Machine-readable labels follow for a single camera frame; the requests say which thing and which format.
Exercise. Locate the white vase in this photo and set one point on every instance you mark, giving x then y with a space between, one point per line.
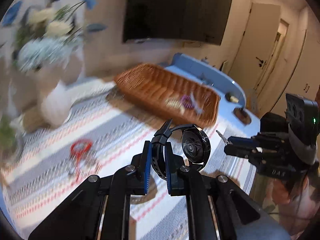
55 107

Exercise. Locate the silver hair clip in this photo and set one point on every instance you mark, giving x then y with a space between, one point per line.
197 106

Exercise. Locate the black television screen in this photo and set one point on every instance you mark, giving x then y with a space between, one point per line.
175 10

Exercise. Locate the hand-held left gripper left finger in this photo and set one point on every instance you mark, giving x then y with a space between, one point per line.
148 170

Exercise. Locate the brown wicker basket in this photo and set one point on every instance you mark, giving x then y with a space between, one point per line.
155 85

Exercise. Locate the brown dish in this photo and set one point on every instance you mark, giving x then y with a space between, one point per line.
242 116

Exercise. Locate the green leafy plant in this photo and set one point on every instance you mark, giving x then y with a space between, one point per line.
8 135

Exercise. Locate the white cabinet door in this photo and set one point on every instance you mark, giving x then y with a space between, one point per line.
305 55

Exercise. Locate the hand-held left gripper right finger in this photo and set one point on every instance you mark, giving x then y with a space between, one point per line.
169 177

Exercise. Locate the striped tablecloth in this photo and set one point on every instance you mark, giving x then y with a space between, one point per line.
50 205

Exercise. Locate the white and blue flower bouquet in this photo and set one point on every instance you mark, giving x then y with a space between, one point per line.
50 30

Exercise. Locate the black wrist watch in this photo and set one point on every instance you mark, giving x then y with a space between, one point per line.
196 147

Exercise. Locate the clear acrylic holder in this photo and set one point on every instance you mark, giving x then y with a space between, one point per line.
206 80

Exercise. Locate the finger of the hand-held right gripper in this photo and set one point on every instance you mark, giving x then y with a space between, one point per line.
240 152
250 140

